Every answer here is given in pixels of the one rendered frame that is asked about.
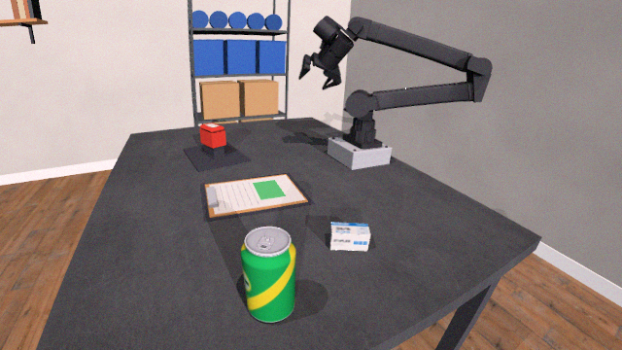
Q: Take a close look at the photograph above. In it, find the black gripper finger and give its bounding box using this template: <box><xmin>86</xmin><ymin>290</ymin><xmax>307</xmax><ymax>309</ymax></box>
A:
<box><xmin>298</xmin><ymin>57</ymin><xmax>311</xmax><ymax>80</ymax></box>
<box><xmin>322</xmin><ymin>78</ymin><xmax>340</xmax><ymax>90</ymax></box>

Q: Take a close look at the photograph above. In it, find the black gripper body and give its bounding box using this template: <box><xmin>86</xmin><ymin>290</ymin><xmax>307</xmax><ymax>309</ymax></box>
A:
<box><xmin>304</xmin><ymin>48</ymin><xmax>344</xmax><ymax>84</ymax></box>

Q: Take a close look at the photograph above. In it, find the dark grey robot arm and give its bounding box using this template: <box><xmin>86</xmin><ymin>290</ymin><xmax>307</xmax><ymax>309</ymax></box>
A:
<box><xmin>313</xmin><ymin>16</ymin><xmax>493</xmax><ymax>150</ymax></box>

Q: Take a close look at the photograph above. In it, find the green drink can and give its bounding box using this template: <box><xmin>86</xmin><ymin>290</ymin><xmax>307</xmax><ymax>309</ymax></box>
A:
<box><xmin>241</xmin><ymin>227</ymin><xmax>295</xmax><ymax>323</ymax></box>

